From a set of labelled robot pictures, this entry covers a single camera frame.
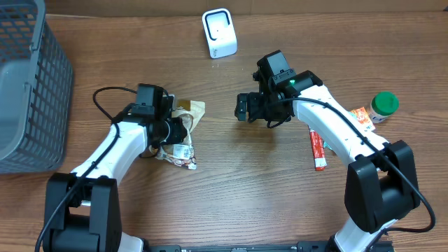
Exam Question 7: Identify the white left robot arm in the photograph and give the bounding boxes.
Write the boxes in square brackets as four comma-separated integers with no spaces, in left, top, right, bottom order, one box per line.
[35,83,188,252]

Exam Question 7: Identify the red snack bar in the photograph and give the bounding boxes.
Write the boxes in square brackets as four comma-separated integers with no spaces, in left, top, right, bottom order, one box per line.
[309,128,327,172]

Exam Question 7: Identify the snack wrapper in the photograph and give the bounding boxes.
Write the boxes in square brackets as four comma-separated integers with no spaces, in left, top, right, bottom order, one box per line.
[155,143,197,170]

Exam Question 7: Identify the beige brown snack pouch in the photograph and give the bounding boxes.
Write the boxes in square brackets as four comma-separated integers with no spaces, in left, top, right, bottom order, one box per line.
[171,100,205,147]

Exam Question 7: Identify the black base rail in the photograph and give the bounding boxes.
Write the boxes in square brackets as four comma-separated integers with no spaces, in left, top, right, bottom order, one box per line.
[146,239,395,252]

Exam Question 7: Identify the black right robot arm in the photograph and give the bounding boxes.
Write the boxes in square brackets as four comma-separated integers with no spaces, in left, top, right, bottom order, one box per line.
[234,50,421,251]

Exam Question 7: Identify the white barcode scanner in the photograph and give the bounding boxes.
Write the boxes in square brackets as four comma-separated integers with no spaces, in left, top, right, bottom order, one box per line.
[202,8,237,59]

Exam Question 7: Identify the green lid jar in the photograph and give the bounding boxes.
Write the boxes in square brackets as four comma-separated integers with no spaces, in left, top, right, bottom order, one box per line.
[368,92,399,123]

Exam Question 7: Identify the orange tissue pack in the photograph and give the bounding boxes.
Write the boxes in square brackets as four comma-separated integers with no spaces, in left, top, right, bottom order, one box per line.
[351,107,376,132]

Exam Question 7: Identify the grey plastic mesh basket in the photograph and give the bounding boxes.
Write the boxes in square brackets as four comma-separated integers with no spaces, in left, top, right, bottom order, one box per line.
[1,0,74,174]

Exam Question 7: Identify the teal tissue pack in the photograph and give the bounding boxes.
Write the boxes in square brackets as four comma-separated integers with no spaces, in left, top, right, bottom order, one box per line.
[323,141,333,151]

